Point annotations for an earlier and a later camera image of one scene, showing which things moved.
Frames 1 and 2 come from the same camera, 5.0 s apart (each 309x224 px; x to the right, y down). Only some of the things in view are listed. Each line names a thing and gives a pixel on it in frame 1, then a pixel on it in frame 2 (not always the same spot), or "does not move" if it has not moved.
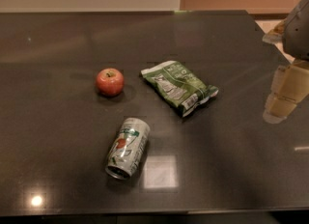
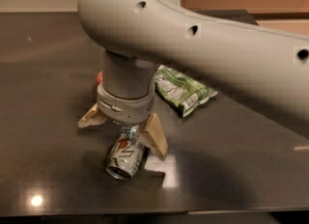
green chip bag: x=182 y=91 does not move
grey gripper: x=297 y=33 → x=126 y=108
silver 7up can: x=126 y=149 does not move
